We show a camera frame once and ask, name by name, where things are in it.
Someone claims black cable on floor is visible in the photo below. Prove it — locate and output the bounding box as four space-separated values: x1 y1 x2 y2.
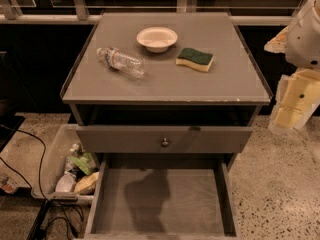
0 123 85 240

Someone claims metal window railing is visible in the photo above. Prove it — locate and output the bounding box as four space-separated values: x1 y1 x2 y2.
0 0 307 26

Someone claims grey top drawer with knob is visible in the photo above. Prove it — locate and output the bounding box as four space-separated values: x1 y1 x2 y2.
76 125 252 154

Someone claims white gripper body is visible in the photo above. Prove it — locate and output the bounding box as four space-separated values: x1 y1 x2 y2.
285 0 320 69

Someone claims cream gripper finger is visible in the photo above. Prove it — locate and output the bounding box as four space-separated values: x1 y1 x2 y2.
264 27 288 53
273 68 320 129

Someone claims white paper bowl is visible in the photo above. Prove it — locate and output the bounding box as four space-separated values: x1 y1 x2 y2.
136 27 178 53

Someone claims green yellow sponge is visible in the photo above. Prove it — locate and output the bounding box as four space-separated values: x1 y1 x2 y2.
176 48 213 72

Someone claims white bowl in bin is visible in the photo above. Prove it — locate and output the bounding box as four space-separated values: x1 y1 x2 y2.
55 175 76 193

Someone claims grey drawer cabinet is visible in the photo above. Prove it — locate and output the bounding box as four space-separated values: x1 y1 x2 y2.
61 12 271 167

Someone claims yellow bag in bin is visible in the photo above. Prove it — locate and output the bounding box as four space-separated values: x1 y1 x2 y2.
74 172 99 195

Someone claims open grey middle drawer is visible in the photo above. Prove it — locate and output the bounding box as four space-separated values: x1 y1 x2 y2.
84 162 241 240

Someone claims black device at left edge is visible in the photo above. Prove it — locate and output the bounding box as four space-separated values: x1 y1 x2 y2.
0 99 25 152

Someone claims small can on floor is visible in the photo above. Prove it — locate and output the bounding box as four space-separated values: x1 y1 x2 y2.
0 173 18 194

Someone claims green snack bag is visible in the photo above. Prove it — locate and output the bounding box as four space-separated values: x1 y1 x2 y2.
70 152 96 176

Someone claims clear plastic water bottle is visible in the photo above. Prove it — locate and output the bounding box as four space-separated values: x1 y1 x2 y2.
97 47 145 79

